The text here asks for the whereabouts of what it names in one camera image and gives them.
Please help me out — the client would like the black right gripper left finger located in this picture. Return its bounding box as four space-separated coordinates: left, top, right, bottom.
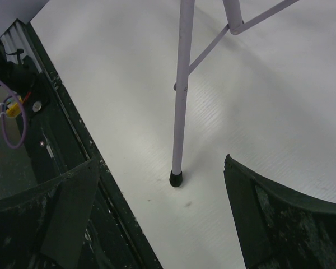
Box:
0 159 99 268

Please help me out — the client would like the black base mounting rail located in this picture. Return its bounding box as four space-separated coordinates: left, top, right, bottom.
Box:
14 21 161 268

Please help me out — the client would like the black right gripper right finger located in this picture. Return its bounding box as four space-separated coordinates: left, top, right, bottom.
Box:
224 155 336 268

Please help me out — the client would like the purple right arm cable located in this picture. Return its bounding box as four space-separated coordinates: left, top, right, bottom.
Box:
0 72 29 149

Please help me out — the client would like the lilac perforated music stand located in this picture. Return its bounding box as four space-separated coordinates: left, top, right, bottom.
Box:
169 0 297 188

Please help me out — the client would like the aluminium frame rail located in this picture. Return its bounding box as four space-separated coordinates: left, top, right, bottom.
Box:
1 20 42 73

